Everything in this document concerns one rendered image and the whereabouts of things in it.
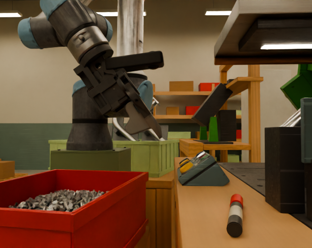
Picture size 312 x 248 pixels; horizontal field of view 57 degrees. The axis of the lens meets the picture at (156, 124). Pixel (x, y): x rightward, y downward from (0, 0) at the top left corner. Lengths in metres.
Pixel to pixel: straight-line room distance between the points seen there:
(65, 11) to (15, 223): 0.41
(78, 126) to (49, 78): 7.42
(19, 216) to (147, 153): 1.06
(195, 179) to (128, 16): 0.59
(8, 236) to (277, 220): 0.30
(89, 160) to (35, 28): 0.39
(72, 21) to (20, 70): 8.12
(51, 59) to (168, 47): 3.17
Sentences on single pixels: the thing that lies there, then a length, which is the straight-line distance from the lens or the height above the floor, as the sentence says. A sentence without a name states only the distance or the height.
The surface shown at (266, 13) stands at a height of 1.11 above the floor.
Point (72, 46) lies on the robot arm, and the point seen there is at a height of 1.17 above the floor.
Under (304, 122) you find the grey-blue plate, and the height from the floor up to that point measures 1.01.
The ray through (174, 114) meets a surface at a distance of 7.13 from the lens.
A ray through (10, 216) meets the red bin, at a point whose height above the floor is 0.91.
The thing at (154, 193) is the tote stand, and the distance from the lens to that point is 1.30.
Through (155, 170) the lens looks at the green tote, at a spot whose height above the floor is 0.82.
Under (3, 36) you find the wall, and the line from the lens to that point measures 9.16.
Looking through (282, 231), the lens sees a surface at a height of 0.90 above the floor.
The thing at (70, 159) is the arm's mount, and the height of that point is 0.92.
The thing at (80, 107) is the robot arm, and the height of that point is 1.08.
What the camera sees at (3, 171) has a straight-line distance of 6.00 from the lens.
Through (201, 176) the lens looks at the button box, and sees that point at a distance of 0.55.
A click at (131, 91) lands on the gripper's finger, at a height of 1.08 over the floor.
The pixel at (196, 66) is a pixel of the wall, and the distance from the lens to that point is 7.89.
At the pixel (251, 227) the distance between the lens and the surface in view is 0.34.
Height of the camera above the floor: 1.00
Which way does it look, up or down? 2 degrees up
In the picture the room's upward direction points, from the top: straight up
